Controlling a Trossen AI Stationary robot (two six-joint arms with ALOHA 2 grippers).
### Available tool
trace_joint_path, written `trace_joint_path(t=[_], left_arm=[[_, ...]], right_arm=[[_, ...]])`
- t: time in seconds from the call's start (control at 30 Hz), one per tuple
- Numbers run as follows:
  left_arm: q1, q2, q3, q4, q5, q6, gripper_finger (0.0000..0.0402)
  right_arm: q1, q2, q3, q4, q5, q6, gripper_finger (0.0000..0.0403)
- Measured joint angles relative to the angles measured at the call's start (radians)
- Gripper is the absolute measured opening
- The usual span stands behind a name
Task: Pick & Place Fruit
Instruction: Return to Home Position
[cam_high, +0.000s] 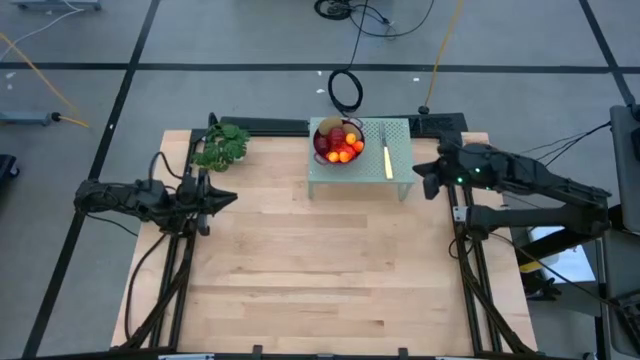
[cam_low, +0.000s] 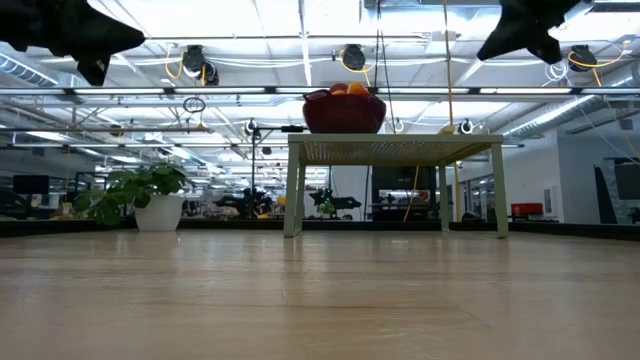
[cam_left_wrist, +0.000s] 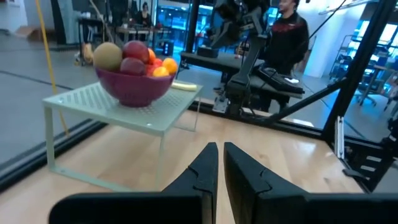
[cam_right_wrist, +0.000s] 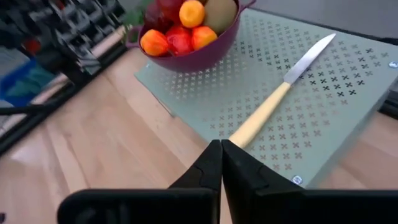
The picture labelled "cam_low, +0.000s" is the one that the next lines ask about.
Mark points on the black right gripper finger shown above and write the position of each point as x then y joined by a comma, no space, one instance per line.
522,22
547,47

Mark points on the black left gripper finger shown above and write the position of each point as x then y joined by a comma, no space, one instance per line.
105,50
85,25

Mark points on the small orange toy fruit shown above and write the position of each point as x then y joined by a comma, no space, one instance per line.
359,89

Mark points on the dark red toy pomegranate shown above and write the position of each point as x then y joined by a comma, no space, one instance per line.
338,87

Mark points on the purple plastic colander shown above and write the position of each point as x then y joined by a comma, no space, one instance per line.
345,115

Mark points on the small black ceiling reel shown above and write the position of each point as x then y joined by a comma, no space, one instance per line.
251,127
466,126

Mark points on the black monitor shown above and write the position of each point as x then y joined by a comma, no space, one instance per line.
31,184

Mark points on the red box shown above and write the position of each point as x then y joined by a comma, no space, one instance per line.
527,209

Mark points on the green plant in white pot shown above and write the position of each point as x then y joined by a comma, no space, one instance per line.
157,212

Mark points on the pale green perforated metal shelf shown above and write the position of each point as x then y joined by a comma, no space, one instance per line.
390,147

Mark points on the dark cabinet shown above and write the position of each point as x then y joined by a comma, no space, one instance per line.
395,180

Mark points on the black robot with green light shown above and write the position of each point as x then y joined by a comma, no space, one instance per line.
340,202

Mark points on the black metal table frame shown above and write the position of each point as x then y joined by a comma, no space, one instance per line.
50,227

